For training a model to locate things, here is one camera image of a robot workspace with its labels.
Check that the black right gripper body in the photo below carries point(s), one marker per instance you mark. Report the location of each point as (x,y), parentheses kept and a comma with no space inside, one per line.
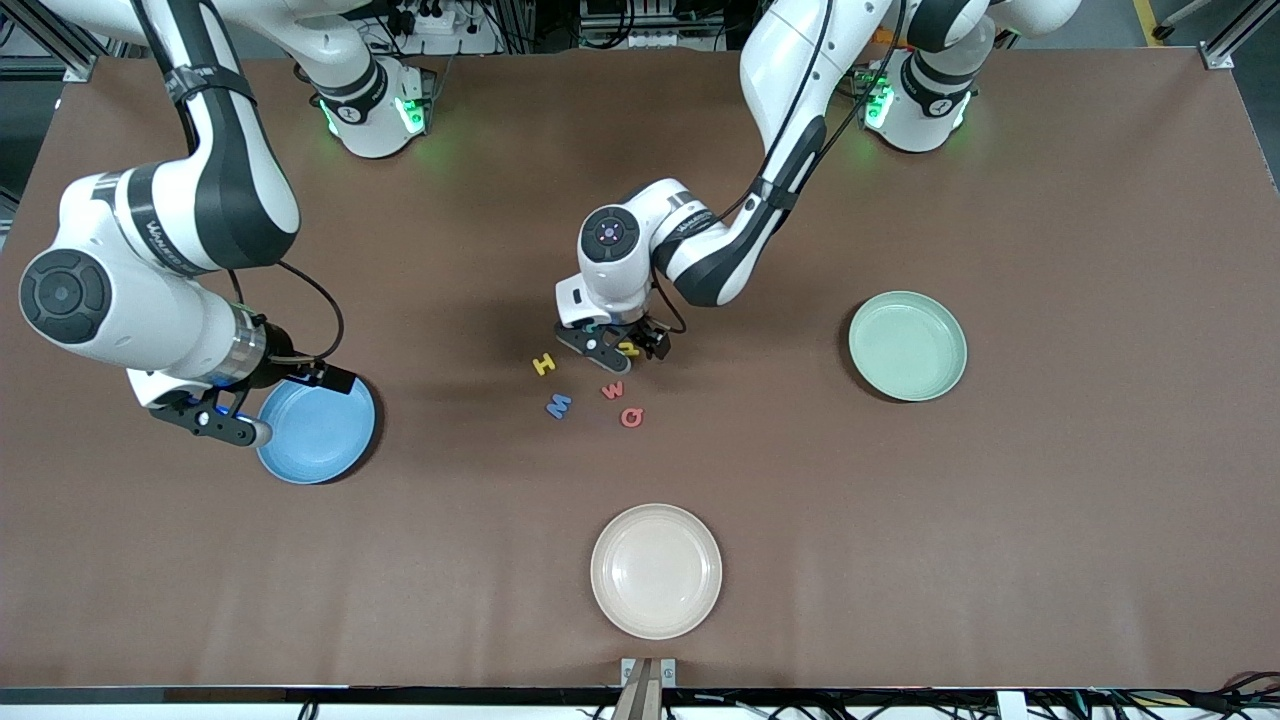
(285,366)

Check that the blue foam capital letter M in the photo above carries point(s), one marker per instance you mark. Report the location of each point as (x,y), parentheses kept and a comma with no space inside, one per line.
(559,404)

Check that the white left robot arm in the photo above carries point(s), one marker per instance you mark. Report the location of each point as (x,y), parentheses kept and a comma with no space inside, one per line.
(790,90)

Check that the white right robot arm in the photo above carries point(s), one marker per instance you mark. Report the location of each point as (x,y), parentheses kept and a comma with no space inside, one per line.
(150,320)

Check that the blue plate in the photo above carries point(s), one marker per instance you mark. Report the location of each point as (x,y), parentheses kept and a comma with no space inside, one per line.
(320,440)

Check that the cream plate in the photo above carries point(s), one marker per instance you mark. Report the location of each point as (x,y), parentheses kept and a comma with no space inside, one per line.
(655,570)

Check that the green plate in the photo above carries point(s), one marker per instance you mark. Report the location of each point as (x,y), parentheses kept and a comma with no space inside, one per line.
(905,345)

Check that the red foam letter W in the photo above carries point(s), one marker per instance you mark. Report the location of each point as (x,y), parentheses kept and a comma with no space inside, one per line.
(612,392)

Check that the red foam letter Q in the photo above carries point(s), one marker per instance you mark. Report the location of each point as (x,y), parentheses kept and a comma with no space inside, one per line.
(623,418)

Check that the yellow foam letter H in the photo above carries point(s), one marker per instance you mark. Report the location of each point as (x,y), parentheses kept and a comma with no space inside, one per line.
(544,364)

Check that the dark equipment rack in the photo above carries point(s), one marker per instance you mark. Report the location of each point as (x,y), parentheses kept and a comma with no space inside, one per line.
(650,20)

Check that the metal table edge bracket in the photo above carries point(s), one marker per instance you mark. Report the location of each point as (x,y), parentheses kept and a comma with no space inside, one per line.
(648,690)

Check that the grey aluminium frame post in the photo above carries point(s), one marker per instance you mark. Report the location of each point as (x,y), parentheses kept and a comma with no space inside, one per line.
(75,68)
(1215,55)

